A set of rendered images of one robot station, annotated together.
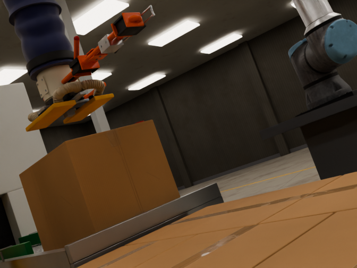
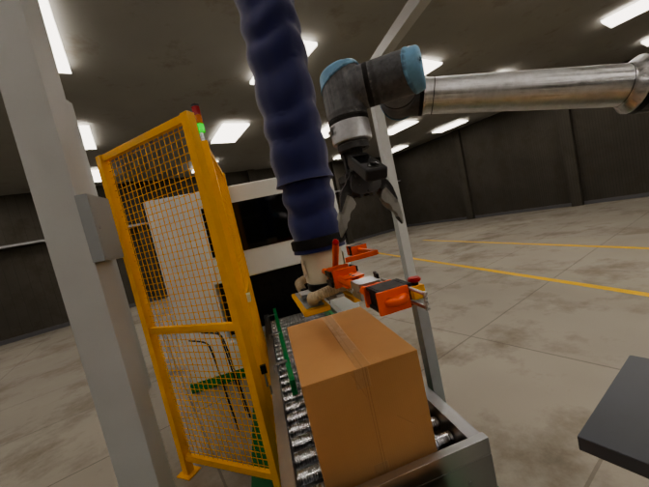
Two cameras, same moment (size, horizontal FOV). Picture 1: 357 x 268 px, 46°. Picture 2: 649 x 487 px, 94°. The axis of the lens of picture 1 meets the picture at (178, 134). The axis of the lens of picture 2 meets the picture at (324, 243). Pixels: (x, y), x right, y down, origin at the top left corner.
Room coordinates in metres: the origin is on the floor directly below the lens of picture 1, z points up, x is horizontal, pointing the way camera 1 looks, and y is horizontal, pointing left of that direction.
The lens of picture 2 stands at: (0.78, -0.18, 1.44)
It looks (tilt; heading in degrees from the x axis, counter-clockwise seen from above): 5 degrees down; 28
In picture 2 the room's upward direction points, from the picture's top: 13 degrees counter-clockwise
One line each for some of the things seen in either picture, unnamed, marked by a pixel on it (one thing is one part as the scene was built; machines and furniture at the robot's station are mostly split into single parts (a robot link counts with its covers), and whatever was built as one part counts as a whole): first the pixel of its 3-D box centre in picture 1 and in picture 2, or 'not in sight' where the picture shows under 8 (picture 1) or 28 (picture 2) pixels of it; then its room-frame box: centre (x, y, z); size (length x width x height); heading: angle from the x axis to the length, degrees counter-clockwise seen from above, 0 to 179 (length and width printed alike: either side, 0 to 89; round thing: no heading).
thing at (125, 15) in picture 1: (127, 24); (385, 297); (1.41, 0.04, 1.24); 0.08 x 0.07 x 0.05; 41
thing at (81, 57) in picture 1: (84, 65); (342, 275); (1.68, 0.26, 1.24); 0.10 x 0.08 x 0.06; 131
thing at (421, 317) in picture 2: not in sight; (433, 373); (2.34, 0.19, 0.50); 0.07 x 0.07 x 1.00; 40
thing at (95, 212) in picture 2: not in sight; (101, 228); (1.56, 1.37, 1.62); 0.20 x 0.05 x 0.30; 40
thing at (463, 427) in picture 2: not in sight; (364, 344); (2.68, 0.70, 0.50); 2.31 x 0.05 x 0.19; 40
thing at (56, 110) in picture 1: (48, 113); (307, 298); (1.80, 0.50, 1.14); 0.34 x 0.10 x 0.05; 41
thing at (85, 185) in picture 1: (96, 191); (349, 380); (1.85, 0.42, 0.75); 0.60 x 0.40 x 0.40; 39
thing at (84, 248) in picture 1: (153, 217); (394, 483); (1.58, 0.19, 0.58); 0.70 x 0.03 x 0.06; 130
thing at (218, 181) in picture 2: not in sight; (244, 283); (2.66, 1.66, 1.05); 1.17 x 0.10 x 2.10; 40
